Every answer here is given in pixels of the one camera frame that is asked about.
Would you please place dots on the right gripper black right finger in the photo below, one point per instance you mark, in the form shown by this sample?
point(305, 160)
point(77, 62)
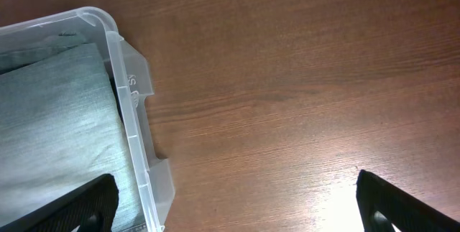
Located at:
point(384, 207)

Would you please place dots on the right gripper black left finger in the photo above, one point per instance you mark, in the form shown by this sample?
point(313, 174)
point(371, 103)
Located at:
point(90, 207)

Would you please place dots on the light blue jeans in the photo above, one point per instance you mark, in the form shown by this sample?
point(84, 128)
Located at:
point(61, 128)

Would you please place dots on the clear plastic storage bin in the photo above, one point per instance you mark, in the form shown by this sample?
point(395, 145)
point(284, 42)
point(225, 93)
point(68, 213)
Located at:
point(130, 78)

